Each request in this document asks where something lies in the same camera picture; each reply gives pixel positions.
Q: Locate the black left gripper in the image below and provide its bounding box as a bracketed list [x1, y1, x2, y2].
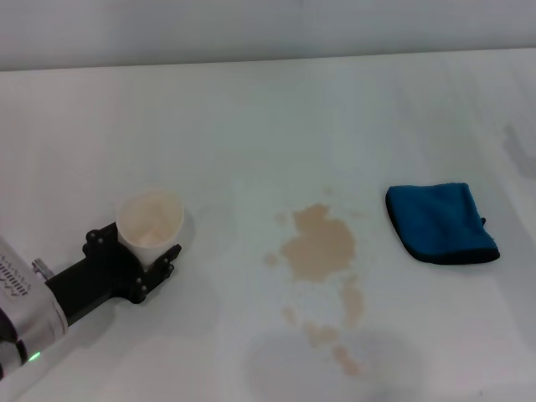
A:
[44, 223, 183, 327]

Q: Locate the white paper cup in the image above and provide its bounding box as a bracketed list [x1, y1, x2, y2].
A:
[116, 189, 185, 266]

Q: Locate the blue microfibre rag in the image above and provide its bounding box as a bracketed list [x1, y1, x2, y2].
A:
[384, 182, 502, 265]

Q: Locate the brown water stain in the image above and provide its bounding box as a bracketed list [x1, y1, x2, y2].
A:
[263, 188, 366, 376]

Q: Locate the silver left arm cable connector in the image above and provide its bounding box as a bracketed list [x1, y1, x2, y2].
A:
[32, 258, 55, 281]

